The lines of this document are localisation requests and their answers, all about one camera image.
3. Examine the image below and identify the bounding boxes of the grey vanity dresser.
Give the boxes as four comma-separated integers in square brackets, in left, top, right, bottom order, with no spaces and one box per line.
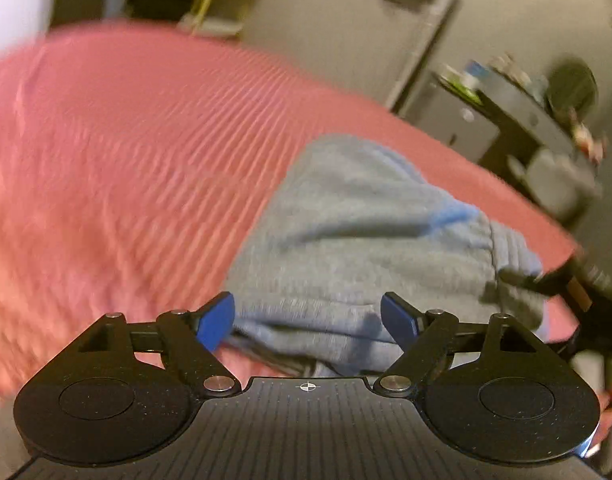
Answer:
[401,72,590,184]

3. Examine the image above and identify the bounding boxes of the pink ribbed bedspread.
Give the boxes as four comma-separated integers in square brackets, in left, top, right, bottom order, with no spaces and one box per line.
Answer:
[0,22,575,403]

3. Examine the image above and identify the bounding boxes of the round black mirror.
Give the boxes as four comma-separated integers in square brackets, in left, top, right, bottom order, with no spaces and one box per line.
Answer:
[546,56,599,122]

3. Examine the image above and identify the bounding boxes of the blue and white box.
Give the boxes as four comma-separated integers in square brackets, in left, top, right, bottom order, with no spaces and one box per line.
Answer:
[460,60,488,90]

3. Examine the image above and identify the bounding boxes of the yellow side table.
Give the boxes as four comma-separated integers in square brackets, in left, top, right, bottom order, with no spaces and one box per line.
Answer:
[178,0,256,40]

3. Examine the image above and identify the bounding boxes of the black bag on floor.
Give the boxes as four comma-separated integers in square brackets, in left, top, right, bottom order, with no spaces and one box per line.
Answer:
[122,0,194,23]

